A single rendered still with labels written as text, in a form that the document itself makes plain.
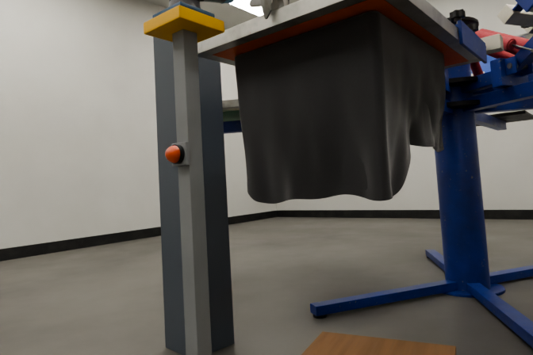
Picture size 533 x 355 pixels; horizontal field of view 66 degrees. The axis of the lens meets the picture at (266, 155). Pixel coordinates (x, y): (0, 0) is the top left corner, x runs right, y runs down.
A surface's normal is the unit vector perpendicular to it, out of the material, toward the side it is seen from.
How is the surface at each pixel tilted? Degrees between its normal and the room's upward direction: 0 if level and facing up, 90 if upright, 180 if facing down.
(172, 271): 90
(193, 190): 90
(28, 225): 90
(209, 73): 90
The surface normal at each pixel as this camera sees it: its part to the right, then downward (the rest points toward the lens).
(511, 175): -0.64, -0.01
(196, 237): 0.76, -0.09
